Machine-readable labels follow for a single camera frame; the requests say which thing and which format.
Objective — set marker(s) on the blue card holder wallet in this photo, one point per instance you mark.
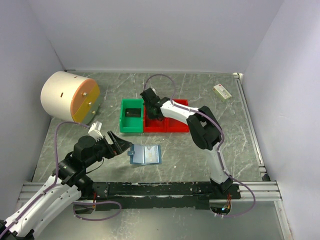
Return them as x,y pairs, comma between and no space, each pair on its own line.
145,154

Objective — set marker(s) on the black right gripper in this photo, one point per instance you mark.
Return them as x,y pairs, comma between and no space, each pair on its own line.
151,116

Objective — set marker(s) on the green plastic bin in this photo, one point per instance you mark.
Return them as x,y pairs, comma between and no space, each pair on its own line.
131,125

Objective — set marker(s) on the small white card box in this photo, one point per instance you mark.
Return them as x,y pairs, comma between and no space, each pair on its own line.
221,92

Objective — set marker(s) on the black credit card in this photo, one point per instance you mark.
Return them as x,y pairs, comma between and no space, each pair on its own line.
133,112

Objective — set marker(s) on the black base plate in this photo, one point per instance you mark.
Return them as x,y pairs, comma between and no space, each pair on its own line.
149,195

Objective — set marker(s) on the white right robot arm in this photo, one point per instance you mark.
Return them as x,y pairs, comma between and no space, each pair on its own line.
205,132

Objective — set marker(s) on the round drawer cabinet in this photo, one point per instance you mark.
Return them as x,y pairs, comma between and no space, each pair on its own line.
71,97

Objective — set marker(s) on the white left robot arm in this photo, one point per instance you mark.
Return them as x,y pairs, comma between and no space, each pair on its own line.
68,183

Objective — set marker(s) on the red plastic bin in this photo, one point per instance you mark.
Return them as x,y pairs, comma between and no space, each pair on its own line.
153,125
175,126

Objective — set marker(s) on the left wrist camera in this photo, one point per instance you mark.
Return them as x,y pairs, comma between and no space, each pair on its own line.
94,130

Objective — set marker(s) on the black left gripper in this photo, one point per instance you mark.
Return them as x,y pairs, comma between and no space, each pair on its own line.
118,146

